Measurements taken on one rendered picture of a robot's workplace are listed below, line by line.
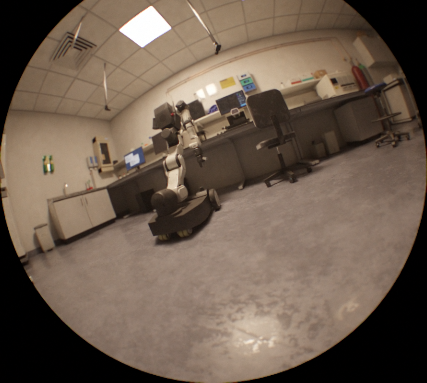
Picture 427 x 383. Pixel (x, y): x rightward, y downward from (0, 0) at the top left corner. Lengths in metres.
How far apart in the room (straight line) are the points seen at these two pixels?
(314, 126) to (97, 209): 4.18
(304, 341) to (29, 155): 3.81
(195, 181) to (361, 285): 2.82
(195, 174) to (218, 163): 0.49
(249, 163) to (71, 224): 3.22
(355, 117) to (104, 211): 4.49
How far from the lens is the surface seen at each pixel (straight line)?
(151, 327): 0.56
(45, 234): 3.10
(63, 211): 2.86
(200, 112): 2.80
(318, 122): 2.97
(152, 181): 3.46
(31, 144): 3.72
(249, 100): 1.58
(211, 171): 2.78
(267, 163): 2.67
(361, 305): 0.45
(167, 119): 1.75
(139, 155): 3.08
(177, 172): 1.40
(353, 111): 2.62
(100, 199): 3.17
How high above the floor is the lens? 0.39
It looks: 1 degrees down
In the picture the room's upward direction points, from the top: 19 degrees counter-clockwise
